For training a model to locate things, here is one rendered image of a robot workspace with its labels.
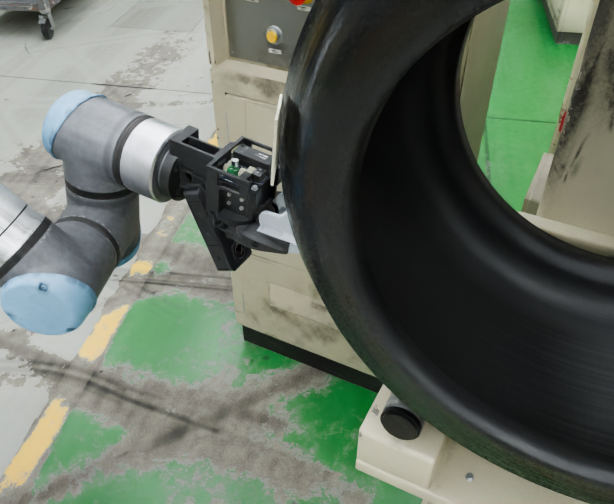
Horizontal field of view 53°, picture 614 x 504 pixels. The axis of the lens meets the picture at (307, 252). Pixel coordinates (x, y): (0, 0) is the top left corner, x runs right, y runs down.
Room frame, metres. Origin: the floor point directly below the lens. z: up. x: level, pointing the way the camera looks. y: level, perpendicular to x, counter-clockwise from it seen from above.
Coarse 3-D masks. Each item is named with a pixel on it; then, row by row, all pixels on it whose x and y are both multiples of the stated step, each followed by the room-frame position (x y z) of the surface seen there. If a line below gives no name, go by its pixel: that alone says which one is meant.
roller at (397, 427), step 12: (396, 396) 0.40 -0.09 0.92; (384, 408) 0.40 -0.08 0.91; (396, 408) 0.38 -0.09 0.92; (408, 408) 0.38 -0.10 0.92; (384, 420) 0.38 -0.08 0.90; (396, 420) 0.38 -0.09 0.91; (408, 420) 0.37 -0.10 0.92; (420, 420) 0.38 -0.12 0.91; (396, 432) 0.38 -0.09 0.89; (408, 432) 0.37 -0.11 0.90; (420, 432) 0.37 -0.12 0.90
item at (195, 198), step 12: (192, 192) 0.57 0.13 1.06; (192, 204) 0.57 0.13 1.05; (204, 204) 0.57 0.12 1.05; (204, 216) 0.56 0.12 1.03; (204, 228) 0.56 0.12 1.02; (216, 228) 0.56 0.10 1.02; (204, 240) 0.56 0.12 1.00; (216, 240) 0.56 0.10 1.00; (228, 240) 0.57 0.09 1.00; (216, 252) 0.56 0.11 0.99; (228, 252) 0.56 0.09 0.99; (240, 252) 0.56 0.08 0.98; (216, 264) 0.56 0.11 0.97; (228, 264) 0.55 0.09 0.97; (240, 264) 0.56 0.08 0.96
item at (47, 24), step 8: (0, 0) 3.93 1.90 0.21; (8, 0) 3.93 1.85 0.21; (16, 0) 3.93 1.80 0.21; (24, 0) 3.93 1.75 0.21; (32, 0) 3.93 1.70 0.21; (40, 0) 3.79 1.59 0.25; (48, 0) 3.88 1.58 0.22; (56, 0) 3.94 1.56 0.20; (0, 8) 3.83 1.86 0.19; (8, 8) 3.82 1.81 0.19; (16, 8) 3.82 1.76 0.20; (24, 8) 3.81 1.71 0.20; (32, 8) 3.80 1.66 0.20; (40, 8) 3.80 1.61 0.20; (48, 8) 3.82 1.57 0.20; (40, 16) 3.87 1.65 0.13; (48, 16) 3.85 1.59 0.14; (48, 24) 3.84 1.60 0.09; (48, 32) 3.81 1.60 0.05
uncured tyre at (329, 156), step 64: (320, 0) 0.43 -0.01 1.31; (384, 0) 0.38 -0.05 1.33; (448, 0) 0.36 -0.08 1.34; (320, 64) 0.40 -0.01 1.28; (384, 64) 0.37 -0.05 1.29; (448, 64) 0.63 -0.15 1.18; (320, 128) 0.39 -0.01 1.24; (384, 128) 0.62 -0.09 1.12; (448, 128) 0.63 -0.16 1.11; (320, 192) 0.39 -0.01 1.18; (384, 192) 0.58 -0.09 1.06; (448, 192) 0.62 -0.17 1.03; (320, 256) 0.39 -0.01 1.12; (384, 256) 0.52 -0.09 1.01; (448, 256) 0.57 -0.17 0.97; (512, 256) 0.57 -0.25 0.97; (576, 256) 0.56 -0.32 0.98; (384, 320) 0.37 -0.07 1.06; (448, 320) 0.49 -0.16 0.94; (512, 320) 0.51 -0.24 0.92; (576, 320) 0.51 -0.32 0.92; (384, 384) 0.37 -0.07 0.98; (448, 384) 0.35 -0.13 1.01; (512, 384) 0.42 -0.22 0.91; (576, 384) 0.42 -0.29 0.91; (512, 448) 0.30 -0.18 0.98; (576, 448) 0.30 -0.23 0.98
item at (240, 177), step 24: (192, 144) 0.60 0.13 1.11; (240, 144) 0.59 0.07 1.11; (168, 168) 0.58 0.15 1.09; (192, 168) 0.58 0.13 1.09; (216, 168) 0.54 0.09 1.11; (240, 168) 0.57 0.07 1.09; (264, 168) 0.56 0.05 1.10; (168, 192) 0.57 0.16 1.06; (216, 192) 0.54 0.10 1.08; (240, 192) 0.53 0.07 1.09; (264, 192) 0.57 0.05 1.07; (216, 216) 0.55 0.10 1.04; (240, 216) 0.54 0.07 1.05
